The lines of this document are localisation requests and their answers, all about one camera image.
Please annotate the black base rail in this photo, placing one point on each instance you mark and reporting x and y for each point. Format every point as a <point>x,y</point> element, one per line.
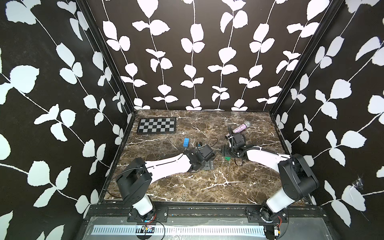
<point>165,211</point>

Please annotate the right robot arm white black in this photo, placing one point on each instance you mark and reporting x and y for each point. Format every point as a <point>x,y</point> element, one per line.
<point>297,178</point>

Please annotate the purple glitter microphone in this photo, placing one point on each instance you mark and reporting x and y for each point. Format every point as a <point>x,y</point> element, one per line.
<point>242,127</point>

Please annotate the black white checkerboard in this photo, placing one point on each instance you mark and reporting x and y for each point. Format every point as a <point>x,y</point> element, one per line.
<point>151,126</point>

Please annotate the white perforated strip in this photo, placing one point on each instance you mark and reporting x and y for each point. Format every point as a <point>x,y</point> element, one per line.
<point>131,230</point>

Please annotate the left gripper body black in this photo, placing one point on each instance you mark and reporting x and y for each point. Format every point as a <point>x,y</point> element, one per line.
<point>209,165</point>

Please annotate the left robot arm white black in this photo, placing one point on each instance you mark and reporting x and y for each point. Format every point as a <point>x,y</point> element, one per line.
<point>134,181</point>

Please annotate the light blue long lego brick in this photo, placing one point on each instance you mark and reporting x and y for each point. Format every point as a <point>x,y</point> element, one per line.
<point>186,142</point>

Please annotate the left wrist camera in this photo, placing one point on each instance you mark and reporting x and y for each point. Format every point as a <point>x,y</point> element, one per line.
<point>206,153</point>

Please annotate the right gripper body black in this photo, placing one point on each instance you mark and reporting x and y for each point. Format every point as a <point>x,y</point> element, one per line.
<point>229,151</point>

